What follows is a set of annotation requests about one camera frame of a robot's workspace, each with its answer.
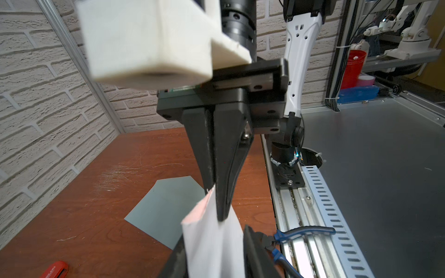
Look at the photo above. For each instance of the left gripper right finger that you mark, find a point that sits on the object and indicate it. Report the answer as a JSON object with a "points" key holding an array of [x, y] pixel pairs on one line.
{"points": [[258, 263]]}

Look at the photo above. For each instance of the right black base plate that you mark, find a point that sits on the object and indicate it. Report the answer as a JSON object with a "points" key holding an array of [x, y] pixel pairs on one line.
{"points": [[285, 167]]}

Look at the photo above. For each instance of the red plastic cup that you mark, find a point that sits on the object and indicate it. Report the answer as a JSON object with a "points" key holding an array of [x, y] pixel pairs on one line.
{"points": [[355, 62]]}

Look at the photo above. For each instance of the white slotted cable duct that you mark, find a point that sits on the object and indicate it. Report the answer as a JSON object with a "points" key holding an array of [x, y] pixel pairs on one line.
{"points": [[351, 258]]}

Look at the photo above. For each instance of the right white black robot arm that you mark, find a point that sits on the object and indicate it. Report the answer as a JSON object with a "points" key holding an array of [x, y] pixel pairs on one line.
{"points": [[304, 20]]}

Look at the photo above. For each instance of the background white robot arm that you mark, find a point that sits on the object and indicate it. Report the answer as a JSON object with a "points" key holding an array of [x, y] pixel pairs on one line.
{"points": [[409, 17]]}

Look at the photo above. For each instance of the red black pipe wrench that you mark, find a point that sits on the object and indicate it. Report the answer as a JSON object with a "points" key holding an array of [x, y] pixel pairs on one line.
{"points": [[59, 269]]}

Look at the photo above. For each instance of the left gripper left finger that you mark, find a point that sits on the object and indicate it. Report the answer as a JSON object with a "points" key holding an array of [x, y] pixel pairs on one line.
{"points": [[176, 266]]}

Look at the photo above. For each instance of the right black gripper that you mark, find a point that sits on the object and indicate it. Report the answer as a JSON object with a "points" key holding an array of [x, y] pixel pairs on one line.
{"points": [[261, 88]]}

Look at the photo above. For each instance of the pink white letter card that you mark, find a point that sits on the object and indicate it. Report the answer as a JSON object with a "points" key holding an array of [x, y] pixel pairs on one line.
{"points": [[214, 248]]}

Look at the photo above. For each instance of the blue plastic box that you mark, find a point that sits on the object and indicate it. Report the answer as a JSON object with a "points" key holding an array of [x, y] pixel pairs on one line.
{"points": [[357, 94]]}

